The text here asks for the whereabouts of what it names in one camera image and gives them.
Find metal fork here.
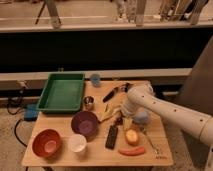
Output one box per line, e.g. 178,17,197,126
140,126,159,155

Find black handled knife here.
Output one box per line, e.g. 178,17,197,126
102,87,119,103

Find wooden folding table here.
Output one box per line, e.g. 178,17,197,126
21,80,174,167

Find dark red grape bunch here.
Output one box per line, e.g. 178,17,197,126
113,117,123,126

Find black brush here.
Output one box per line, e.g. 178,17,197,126
121,83,132,93

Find black cable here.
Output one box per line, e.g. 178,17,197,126
6,96,28,148

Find black rectangular block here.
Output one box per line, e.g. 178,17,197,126
105,125,118,149

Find blue plastic cup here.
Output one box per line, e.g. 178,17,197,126
90,74,100,87

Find small metal cup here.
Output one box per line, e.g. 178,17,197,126
83,96,94,110

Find orange carrot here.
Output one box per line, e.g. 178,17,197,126
118,147,145,156

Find blue power box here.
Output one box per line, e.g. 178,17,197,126
24,104,38,121

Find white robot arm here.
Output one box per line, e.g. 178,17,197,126
121,84,213,147

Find yellow apple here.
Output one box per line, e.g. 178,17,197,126
125,129,139,146

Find light blue cloth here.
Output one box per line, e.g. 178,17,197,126
133,111,150,124

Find green plastic tray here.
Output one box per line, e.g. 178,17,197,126
37,73,84,114

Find red bowl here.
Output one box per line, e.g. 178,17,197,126
32,129,62,158

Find purple bowl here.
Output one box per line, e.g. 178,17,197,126
71,111,99,137

